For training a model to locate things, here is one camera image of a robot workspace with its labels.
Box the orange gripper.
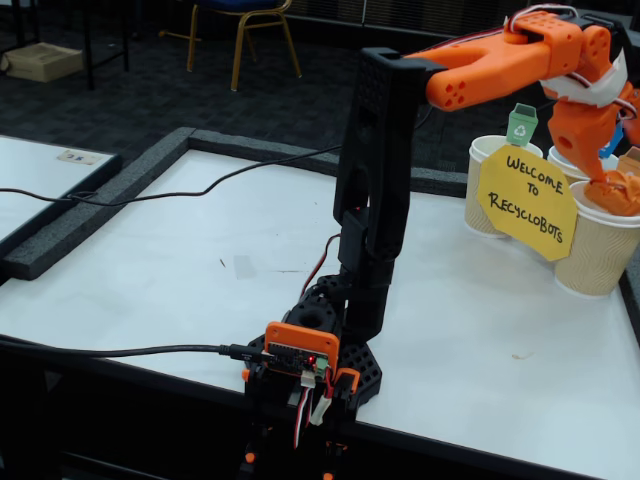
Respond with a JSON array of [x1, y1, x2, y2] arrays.
[[542, 23, 640, 185]]

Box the orange paper ball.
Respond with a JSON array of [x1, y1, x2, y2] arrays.
[[583, 168, 640, 218]]

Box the black robot base clamp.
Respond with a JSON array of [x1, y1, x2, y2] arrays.
[[239, 330, 384, 480]]

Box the blue recycling bin label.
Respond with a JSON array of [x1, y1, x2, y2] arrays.
[[599, 123, 626, 160]]

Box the orange recycling bin label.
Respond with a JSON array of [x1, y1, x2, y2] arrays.
[[617, 146, 640, 177]]

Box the paper cup with blue label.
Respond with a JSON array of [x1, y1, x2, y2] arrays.
[[547, 144, 621, 185]]

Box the green recycling bin label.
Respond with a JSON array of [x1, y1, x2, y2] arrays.
[[505, 102, 541, 149]]

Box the yellow handwritten welcome sign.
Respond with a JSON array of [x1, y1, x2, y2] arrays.
[[475, 144, 579, 262]]

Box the paper cup with orange label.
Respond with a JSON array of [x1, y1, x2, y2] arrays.
[[553, 180, 640, 297]]

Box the paper cup with green label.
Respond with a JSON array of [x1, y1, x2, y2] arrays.
[[463, 133, 544, 239]]

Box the black foam border strip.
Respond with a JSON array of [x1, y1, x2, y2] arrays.
[[408, 167, 470, 199], [2, 127, 197, 281], [618, 254, 640, 351], [187, 127, 351, 176]]

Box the orange-cased controller board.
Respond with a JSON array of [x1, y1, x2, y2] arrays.
[[263, 322, 341, 377]]

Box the gold-framed chair blue seat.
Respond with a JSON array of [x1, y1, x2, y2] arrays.
[[158, 0, 304, 93]]

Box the black metal table legs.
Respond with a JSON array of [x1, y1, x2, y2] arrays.
[[9, 0, 131, 91]]

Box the small handwritten paper sticker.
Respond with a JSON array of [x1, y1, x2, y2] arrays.
[[55, 149, 104, 166]]

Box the brown cardboard box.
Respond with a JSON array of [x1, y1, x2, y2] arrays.
[[0, 42, 85, 84]]

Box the standing white panel black frame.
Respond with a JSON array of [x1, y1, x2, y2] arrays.
[[544, 0, 640, 109]]

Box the red white black servo cable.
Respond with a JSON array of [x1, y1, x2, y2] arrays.
[[301, 3, 581, 297]]

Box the servo cable loop with connector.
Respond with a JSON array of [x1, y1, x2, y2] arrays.
[[292, 372, 335, 449]]

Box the black controller USB cable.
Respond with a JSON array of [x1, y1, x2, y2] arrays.
[[0, 333, 266, 362]]

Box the white board with black frame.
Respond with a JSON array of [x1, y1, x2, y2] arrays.
[[0, 134, 124, 246]]

